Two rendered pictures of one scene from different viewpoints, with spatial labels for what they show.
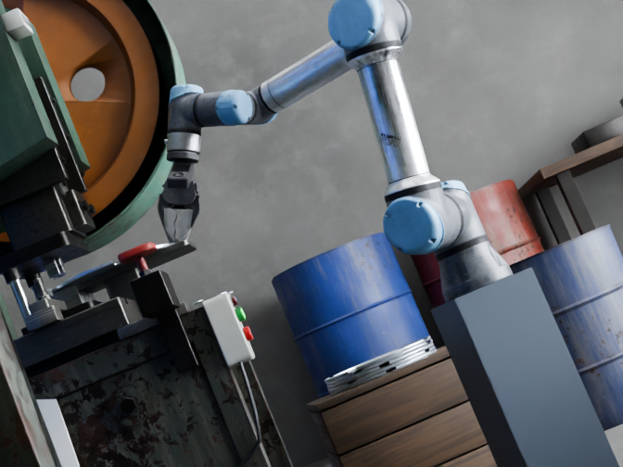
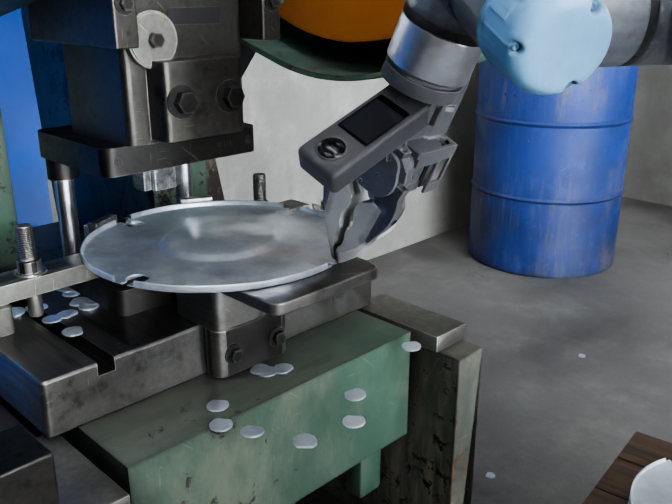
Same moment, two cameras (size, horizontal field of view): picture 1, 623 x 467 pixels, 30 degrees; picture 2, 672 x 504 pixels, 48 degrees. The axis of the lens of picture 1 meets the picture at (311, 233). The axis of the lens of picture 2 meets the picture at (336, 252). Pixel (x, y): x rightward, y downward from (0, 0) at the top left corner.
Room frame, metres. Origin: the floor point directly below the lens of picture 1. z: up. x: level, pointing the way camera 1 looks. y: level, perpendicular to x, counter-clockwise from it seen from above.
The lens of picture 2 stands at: (1.98, -0.22, 1.05)
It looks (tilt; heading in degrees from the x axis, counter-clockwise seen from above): 20 degrees down; 45
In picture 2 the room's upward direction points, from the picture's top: straight up
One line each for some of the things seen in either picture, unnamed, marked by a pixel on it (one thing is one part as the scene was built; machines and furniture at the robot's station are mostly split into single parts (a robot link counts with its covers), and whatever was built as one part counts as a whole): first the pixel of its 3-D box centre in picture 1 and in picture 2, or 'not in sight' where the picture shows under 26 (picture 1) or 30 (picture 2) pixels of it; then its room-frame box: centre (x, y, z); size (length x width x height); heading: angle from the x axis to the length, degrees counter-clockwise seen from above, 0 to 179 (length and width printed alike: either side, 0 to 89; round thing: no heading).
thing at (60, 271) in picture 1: (56, 268); (157, 171); (2.43, 0.53, 0.84); 0.05 x 0.03 x 0.04; 0
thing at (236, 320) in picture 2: (147, 291); (250, 307); (2.43, 0.37, 0.72); 0.25 x 0.14 x 0.14; 90
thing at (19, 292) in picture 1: (19, 294); (66, 202); (2.35, 0.61, 0.81); 0.02 x 0.02 x 0.14
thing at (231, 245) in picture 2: (115, 271); (219, 239); (2.43, 0.42, 0.78); 0.29 x 0.29 x 0.01
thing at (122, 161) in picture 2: (45, 260); (149, 150); (2.43, 0.55, 0.86); 0.20 x 0.16 x 0.05; 0
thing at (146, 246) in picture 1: (143, 267); not in sight; (2.10, 0.31, 0.72); 0.07 x 0.06 x 0.08; 90
